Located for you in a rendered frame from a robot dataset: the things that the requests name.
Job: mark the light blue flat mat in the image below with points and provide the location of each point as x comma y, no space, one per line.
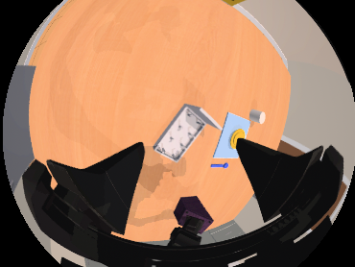
233,123

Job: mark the yellow plate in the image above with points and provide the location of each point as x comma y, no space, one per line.
235,136

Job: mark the white dish rack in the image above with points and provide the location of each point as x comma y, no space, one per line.
182,131

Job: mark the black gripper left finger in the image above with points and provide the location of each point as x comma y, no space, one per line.
107,186

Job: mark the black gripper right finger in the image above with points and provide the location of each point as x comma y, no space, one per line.
273,175

